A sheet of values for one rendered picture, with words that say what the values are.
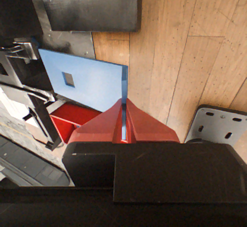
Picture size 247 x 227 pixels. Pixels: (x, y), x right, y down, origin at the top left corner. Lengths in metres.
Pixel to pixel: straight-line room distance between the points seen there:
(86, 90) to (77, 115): 0.17
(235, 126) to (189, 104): 0.07
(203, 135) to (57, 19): 0.32
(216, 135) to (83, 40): 0.29
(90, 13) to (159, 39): 0.11
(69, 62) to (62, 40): 0.13
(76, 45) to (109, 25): 0.10
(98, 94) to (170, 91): 0.13
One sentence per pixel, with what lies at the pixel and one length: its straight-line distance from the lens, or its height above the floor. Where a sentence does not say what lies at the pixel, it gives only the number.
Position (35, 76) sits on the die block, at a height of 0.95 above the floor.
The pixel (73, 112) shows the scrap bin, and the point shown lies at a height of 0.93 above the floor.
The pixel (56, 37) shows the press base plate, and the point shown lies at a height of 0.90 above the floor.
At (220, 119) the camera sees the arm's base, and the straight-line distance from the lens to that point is 0.25.
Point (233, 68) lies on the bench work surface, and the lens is 0.22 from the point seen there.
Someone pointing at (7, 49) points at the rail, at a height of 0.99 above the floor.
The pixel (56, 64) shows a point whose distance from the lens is 0.20.
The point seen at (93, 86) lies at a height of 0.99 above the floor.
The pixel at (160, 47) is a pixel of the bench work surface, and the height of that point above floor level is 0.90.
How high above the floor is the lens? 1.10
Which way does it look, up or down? 47 degrees down
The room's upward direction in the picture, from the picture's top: 143 degrees counter-clockwise
